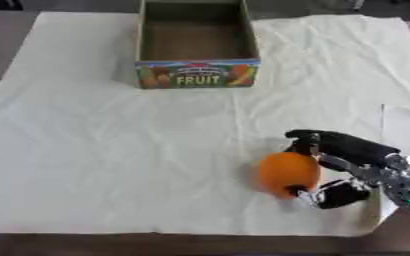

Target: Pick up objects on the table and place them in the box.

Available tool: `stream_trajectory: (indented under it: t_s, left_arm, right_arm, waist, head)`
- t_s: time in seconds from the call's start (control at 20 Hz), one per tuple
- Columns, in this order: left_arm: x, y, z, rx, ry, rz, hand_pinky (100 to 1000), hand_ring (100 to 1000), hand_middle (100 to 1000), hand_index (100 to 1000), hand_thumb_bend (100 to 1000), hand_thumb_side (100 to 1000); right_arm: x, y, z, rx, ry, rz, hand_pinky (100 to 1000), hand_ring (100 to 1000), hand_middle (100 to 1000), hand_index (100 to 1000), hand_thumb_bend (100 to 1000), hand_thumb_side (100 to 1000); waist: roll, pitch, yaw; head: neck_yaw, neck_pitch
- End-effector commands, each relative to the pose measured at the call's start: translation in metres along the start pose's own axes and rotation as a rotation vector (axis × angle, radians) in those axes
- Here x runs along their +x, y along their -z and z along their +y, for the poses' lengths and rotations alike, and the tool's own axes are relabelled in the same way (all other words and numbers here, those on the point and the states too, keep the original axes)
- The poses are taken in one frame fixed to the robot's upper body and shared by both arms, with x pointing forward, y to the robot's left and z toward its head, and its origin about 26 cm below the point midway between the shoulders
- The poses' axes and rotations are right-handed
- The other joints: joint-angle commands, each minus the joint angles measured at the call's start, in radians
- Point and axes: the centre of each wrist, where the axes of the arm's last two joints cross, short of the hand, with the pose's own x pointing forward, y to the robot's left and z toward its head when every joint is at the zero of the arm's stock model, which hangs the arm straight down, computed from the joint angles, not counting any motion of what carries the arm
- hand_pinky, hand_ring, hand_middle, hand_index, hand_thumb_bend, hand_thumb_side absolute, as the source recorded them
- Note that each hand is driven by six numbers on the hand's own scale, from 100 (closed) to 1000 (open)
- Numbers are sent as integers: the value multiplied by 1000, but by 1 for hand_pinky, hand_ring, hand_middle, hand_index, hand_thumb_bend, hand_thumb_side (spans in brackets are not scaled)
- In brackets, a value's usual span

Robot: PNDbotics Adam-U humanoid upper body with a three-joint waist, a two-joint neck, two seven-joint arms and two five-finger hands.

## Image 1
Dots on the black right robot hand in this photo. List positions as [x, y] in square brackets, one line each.
[354, 146]

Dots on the orange toy fruit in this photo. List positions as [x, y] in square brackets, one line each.
[288, 174]

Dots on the printed cardboard fruit box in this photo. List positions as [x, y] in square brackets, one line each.
[197, 43]

